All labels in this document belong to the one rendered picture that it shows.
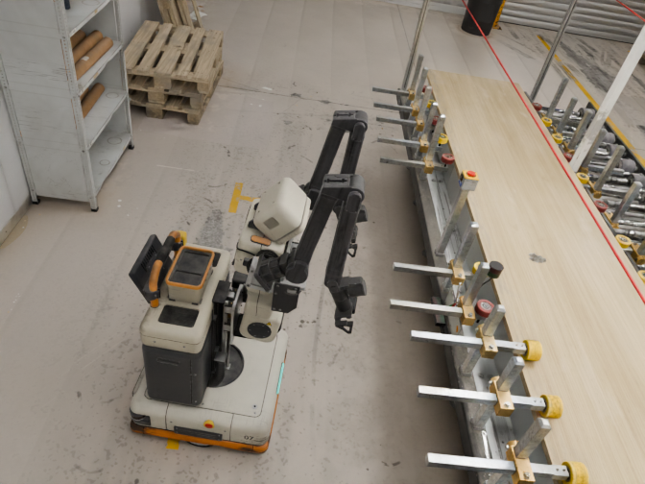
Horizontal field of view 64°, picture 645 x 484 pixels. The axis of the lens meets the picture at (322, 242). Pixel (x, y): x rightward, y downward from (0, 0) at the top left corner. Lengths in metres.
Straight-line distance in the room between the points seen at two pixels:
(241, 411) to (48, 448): 0.92
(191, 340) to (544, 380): 1.39
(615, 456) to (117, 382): 2.29
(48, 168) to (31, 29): 0.94
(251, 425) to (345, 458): 0.55
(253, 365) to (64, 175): 1.98
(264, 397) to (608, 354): 1.53
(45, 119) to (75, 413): 1.82
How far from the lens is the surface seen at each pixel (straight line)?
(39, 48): 3.53
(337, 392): 3.01
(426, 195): 3.31
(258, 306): 2.15
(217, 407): 2.57
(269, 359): 2.73
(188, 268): 2.25
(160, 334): 2.17
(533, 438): 1.82
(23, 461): 2.91
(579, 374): 2.37
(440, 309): 2.36
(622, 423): 2.32
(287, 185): 1.91
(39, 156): 3.93
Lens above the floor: 2.48
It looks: 40 degrees down
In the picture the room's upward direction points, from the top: 11 degrees clockwise
